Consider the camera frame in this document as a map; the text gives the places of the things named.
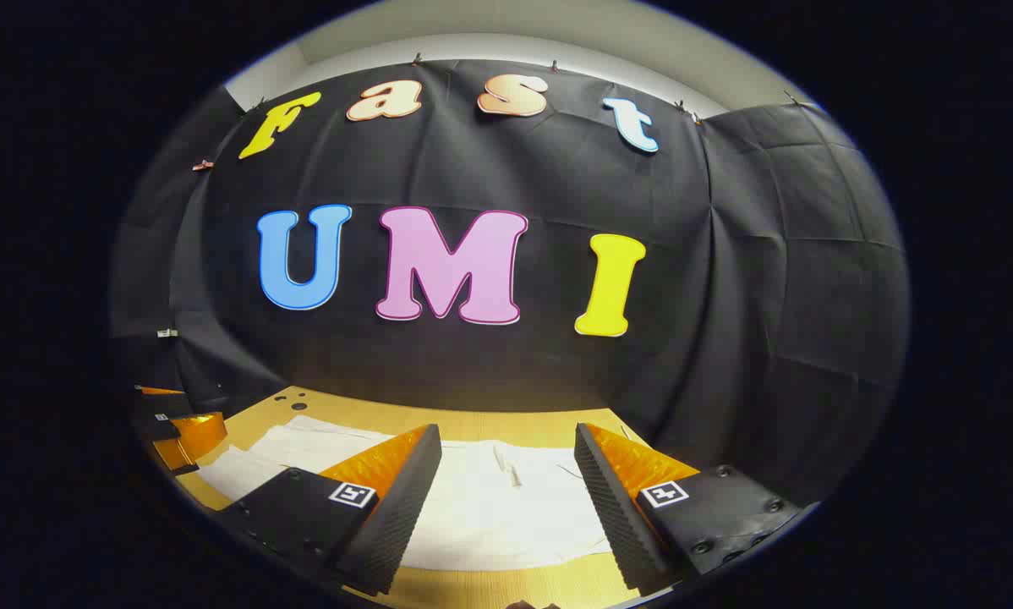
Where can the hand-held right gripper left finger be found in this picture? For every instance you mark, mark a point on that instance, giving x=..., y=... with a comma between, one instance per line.
x=405, y=507

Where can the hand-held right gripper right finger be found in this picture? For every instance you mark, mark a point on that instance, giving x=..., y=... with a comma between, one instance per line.
x=612, y=507

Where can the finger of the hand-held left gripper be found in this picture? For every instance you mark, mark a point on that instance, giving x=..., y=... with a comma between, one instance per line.
x=198, y=436
x=156, y=420

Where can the white jeans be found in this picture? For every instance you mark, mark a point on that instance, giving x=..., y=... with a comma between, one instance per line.
x=490, y=507

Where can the black backdrop cloth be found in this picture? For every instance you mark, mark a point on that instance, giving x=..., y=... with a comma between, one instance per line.
x=473, y=364

